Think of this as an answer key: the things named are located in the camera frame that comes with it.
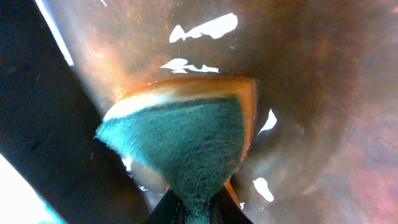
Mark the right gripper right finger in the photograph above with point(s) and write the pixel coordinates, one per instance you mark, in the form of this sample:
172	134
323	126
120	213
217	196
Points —
223	210

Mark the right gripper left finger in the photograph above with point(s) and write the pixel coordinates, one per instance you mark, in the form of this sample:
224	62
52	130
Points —
170	210

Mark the green yellow sponge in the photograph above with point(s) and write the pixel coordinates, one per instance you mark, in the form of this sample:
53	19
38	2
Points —
193	132

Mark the black water tray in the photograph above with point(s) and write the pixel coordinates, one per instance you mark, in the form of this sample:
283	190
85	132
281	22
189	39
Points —
325	147

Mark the teal plastic tray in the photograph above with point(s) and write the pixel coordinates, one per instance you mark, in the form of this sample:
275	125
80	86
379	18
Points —
20	203

